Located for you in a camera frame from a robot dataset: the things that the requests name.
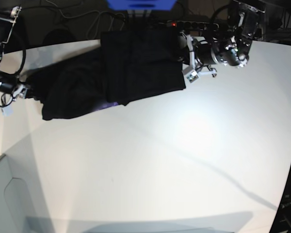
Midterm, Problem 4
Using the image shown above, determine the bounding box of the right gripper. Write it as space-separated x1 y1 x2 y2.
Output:
11 84 45 103

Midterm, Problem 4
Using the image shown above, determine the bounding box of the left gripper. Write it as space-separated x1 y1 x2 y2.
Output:
176 31 218 78

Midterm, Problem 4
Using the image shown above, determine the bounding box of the black T-shirt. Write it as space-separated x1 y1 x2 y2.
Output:
26 28 186 121

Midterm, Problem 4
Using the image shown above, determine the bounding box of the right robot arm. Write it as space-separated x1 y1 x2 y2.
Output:
0 5 36 109

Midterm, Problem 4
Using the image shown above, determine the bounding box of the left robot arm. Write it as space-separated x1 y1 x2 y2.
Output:
179 0 266 83

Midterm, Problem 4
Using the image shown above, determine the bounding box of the black power strip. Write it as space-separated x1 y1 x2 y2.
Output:
159 20 220 32

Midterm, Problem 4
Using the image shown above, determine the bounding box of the blue plastic box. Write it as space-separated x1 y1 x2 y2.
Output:
107 0 176 11

